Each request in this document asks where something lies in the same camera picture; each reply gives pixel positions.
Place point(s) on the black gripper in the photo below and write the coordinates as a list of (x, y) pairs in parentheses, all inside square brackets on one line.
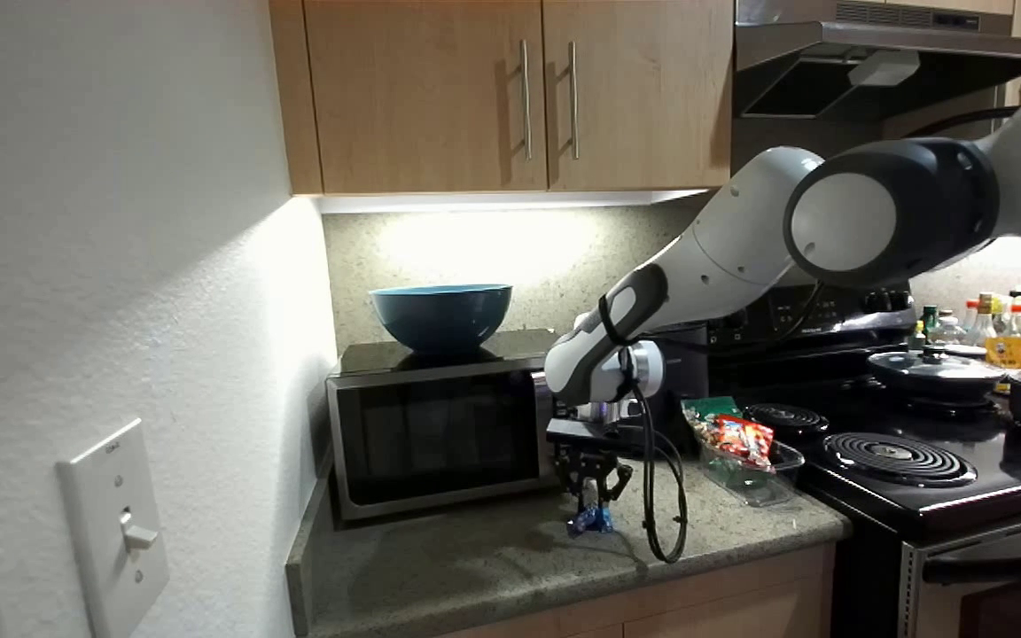
[(594, 446)]

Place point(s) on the blue KitKat sachet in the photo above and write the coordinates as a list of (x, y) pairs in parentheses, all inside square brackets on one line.
[(589, 516)]

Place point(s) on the red snack sachet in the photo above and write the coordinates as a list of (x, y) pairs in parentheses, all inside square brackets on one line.
[(742, 440)]

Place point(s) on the green pistachio sachet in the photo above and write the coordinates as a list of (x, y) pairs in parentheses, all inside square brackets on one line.
[(710, 409)]

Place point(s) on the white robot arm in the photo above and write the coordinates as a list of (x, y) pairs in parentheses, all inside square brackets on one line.
[(874, 214)]

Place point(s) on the clear plastic bowl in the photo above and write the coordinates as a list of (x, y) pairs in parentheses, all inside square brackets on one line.
[(734, 473)]

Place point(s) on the blue bowl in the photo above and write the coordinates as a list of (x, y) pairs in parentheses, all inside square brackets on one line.
[(440, 321)]

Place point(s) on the black steel microwave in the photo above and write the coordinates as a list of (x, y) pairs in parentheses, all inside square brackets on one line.
[(414, 435)]

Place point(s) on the wooden base cabinet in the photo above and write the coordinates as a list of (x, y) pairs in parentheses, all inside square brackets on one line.
[(778, 597)]

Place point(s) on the black frying pan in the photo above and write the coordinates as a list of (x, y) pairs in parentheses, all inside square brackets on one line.
[(943, 376)]

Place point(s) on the black electric stove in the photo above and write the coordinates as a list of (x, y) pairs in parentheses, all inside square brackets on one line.
[(931, 488)]

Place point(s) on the wooden cabinet right door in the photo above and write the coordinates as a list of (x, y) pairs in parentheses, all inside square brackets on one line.
[(640, 95)]

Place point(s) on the wooden cabinet door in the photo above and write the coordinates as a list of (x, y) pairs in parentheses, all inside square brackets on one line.
[(425, 95), (640, 95)]

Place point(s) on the orange sauce bottle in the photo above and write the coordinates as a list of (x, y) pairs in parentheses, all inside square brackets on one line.
[(1005, 344)]

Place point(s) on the wooden cabinet left door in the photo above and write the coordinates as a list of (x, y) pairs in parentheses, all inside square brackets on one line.
[(425, 95)]

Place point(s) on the range hood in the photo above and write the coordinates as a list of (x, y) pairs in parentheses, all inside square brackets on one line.
[(866, 58)]

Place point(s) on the white light switch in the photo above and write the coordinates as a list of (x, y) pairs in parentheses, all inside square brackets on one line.
[(114, 531)]

